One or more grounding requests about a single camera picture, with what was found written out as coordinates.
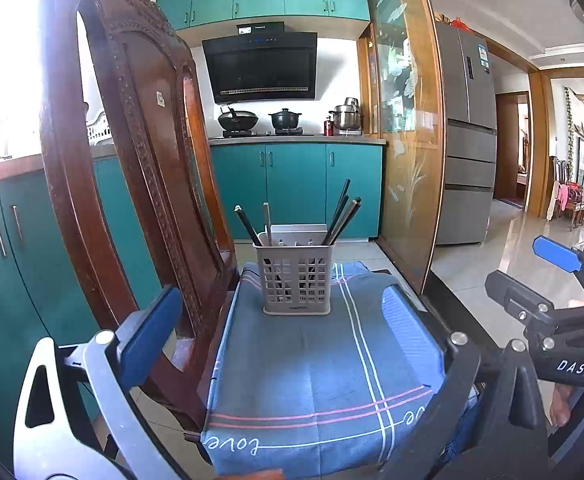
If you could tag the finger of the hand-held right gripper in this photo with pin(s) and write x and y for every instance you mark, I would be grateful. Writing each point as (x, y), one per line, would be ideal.
(512, 292)
(554, 254)

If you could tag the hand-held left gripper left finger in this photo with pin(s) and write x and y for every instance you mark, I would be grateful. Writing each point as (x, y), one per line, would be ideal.
(152, 330)

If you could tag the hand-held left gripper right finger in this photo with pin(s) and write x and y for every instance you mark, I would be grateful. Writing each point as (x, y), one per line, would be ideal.
(412, 330)

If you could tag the beige plastic utensil holder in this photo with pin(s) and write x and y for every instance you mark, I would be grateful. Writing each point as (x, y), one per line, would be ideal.
(292, 250)

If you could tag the bunch of mixed chopsticks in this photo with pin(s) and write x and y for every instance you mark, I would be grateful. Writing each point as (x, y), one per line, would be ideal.
(267, 225)

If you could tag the person's right hand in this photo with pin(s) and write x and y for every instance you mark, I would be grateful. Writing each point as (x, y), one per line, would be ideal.
(564, 407)

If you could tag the wooden dining chair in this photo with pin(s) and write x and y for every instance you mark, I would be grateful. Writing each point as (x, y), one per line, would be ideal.
(579, 205)

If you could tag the pink cloth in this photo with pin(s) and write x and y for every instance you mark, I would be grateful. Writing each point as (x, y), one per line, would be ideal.
(563, 196)

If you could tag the person's leg in jeans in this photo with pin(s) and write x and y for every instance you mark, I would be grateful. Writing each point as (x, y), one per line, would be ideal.
(459, 430)

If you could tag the blue striped towel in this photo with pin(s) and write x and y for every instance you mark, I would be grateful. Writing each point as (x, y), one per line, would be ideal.
(297, 370)

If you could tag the hanging green vine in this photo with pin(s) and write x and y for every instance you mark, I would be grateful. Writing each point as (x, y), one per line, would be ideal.
(569, 120)

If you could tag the grey refrigerator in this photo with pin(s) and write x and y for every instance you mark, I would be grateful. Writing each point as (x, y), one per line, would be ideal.
(467, 150)

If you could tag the teal base cabinets under window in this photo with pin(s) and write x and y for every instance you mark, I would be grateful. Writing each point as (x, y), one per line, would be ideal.
(22, 270)

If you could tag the wood framed etched glass door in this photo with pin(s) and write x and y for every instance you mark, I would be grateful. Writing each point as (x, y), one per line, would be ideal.
(407, 135)

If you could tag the teal base cabinets under stove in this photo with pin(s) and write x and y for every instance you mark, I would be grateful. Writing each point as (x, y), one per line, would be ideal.
(292, 180)

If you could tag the white dish rack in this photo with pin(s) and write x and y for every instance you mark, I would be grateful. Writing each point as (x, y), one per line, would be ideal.
(101, 132)

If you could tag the kitchen countertop by stove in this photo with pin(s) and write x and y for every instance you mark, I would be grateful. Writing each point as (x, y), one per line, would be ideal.
(317, 139)

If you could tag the small red bottle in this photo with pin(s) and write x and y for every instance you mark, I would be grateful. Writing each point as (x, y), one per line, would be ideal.
(328, 127)

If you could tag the gas stove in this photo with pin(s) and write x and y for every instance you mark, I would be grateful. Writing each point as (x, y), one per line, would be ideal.
(252, 133)

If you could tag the carved wooden chair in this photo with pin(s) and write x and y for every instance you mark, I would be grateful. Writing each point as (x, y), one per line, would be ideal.
(137, 110)

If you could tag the reddish countertop under window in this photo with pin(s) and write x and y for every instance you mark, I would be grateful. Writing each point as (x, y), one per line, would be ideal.
(2, 167)

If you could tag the stainless steel pot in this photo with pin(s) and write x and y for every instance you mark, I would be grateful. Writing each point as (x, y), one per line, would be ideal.
(347, 117)

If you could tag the black wok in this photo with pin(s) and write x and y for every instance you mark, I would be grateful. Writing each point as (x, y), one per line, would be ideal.
(239, 121)

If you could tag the black pot with lid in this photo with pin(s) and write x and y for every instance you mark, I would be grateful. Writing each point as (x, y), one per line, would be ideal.
(284, 120)

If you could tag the black range hood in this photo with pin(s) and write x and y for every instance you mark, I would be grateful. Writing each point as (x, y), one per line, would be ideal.
(259, 70)

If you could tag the wooden door frame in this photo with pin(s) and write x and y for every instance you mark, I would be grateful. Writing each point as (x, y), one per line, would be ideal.
(498, 150)

